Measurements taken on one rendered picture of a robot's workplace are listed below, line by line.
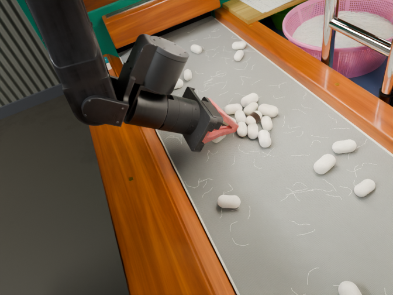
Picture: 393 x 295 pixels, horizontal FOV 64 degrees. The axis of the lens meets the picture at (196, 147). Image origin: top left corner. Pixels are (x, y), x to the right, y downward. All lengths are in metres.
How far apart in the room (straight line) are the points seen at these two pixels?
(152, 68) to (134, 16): 0.43
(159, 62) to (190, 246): 0.24
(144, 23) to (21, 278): 1.18
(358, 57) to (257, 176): 0.36
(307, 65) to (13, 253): 1.46
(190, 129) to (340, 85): 0.29
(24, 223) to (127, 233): 1.33
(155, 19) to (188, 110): 0.43
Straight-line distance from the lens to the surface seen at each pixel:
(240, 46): 0.80
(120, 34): 0.86
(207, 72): 0.75
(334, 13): 0.65
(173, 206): 0.47
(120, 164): 0.57
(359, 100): 0.60
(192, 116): 0.48
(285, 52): 0.73
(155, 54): 0.42
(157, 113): 0.45
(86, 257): 1.48
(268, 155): 0.53
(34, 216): 1.77
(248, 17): 0.87
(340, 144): 0.53
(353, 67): 0.78
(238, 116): 0.58
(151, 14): 0.86
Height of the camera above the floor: 1.14
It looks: 45 degrees down
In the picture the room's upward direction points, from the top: 18 degrees counter-clockwise
